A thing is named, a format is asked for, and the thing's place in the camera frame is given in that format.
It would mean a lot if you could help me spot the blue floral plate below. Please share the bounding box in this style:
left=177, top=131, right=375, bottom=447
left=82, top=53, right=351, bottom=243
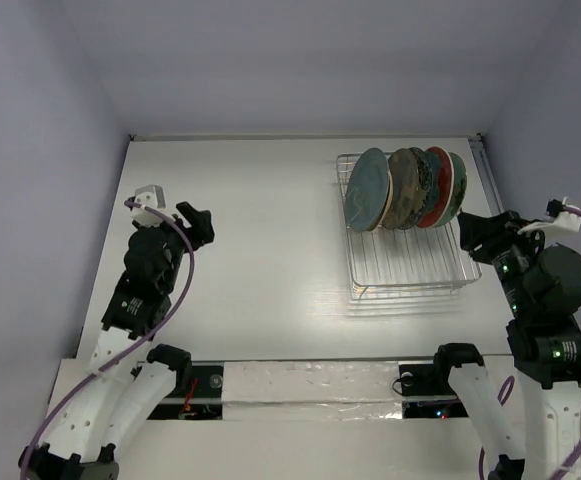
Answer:
left=405, top=147, right=441, bottom=230

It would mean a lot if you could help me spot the red teal flower plate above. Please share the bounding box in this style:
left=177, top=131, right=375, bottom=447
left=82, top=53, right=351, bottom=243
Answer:
left=417, top=146, right=454, bottom=228

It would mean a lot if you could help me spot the brown speckled plate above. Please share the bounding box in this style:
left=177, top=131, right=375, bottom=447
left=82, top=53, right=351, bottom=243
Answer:
left=382, top=148, right=419, bottom=230

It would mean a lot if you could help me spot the beige bird plate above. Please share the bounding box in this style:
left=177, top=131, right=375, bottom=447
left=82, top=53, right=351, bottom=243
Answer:
left=377, top=169, right=394, bottom=226

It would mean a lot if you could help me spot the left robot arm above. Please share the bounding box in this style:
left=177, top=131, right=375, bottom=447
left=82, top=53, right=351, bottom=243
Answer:
left=19, top=195, right=215, bottom=479

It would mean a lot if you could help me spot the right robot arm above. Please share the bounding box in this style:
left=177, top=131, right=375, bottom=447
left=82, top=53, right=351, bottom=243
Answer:
left=430, top=211, right=581, bottom=479

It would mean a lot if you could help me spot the green floral plate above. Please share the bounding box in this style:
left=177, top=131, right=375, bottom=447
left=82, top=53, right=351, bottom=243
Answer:
left=433, top=152, right=468, bottom=228

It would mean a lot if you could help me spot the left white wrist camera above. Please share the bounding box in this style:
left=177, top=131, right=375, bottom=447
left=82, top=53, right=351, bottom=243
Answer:
left=126, top=184, right=166, bottom=227

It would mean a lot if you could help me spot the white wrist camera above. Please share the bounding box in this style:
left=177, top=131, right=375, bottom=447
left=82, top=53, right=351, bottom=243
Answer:
left=518, top=197, right=581, bottom=235
left=126, top=184, right=166, bottom=227

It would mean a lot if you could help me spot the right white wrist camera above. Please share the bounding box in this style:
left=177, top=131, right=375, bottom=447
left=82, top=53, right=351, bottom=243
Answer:
left=518, top=197, right=581, bottom=235

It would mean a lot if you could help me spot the wire dish rack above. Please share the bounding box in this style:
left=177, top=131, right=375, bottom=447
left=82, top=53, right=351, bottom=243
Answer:
left=335, top=152, right=483, bottom=301

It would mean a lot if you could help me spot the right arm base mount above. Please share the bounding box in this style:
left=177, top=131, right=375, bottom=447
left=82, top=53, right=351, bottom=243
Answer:
left=391, top=362, right=468, bottom=420

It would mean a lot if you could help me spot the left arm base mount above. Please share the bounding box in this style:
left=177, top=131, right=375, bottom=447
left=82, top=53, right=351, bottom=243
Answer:
left=148, top=362, right=224, bottom=420

